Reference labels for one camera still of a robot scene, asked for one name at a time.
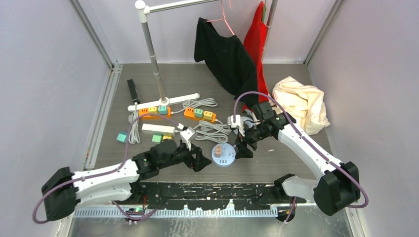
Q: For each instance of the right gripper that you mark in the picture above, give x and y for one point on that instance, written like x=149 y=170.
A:
x=242 y=151

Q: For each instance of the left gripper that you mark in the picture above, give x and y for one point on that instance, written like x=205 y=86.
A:
x=197 y=163

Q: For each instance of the pink charger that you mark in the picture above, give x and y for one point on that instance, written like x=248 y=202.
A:
x=218 y=151

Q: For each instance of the yellow charger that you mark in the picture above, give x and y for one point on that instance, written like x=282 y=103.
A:
x=167 y=137
x=207 y=115

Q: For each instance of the green charger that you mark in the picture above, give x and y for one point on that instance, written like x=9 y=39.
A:
x=198 y=113
x=157 y=138

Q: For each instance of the white power strip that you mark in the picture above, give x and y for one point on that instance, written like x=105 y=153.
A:
x=161 y=129

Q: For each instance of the teal USB charger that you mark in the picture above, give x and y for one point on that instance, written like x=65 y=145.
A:
x=122 y=137

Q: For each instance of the black power strip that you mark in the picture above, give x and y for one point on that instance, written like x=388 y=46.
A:
x=133 y=91

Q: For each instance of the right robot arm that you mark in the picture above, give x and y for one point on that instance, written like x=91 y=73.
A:
x=336 y=184

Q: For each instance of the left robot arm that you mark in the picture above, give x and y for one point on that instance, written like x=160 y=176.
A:
x=66 y=191

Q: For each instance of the yellow charger on orange strip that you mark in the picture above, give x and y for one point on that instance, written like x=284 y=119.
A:
x=207 y=115

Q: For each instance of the green charger on orange strip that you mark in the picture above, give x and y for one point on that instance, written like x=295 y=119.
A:
x=198 y=113

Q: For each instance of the orange power strip right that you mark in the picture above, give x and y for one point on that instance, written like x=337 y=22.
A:
x=189 y=114

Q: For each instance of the orange power strip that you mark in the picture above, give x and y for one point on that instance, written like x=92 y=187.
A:
x=189 y=114
x=145 y=111

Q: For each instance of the teal charger left strip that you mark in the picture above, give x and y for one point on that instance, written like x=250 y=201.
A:
x=163 y=110

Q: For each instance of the yellow charger left strip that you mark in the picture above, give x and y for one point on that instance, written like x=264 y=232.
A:
x=153 y=110

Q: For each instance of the orange power strip left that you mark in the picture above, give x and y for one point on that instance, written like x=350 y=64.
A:
x=145 y=111

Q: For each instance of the cream cloth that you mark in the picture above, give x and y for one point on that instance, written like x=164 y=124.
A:
x=305 y=103

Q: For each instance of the black shirt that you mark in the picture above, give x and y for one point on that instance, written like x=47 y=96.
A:
x=226 y=58

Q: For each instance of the red garment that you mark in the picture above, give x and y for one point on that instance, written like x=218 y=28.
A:
x=254 y=43

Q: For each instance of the pink hanger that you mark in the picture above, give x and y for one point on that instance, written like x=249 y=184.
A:
x=223 y=18

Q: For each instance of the silver clothes rack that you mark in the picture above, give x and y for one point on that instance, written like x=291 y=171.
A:
x=143 y=10

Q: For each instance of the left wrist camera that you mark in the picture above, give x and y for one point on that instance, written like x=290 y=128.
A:
x=187 y=136

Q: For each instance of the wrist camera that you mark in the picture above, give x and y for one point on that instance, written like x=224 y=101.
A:
x=235 y=122
x=187 y=136

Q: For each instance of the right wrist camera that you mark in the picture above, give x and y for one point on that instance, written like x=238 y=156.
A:
x=235 y=122

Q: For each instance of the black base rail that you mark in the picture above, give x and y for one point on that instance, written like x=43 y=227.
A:
x=206 y=196

